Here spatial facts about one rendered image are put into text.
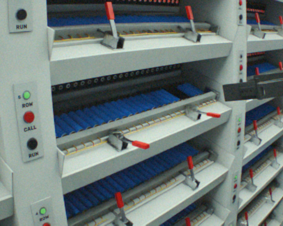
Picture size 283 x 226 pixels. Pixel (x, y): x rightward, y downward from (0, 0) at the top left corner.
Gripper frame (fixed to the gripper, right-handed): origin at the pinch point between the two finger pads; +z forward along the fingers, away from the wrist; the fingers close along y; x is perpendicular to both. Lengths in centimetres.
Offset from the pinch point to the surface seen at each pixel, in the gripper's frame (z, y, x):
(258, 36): 18, 55, 12
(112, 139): 22.6, -15.4, -5.7
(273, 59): 31, 100, 2
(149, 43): 18.8, -3.7, 12.0
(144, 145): 14.7, -14.9, -7.1
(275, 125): 28, 81, -26
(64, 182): 21.4, -29.3, -10.0
